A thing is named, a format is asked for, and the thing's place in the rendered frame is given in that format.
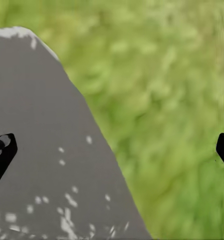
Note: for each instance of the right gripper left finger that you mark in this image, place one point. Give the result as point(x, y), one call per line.
point(8, 149)

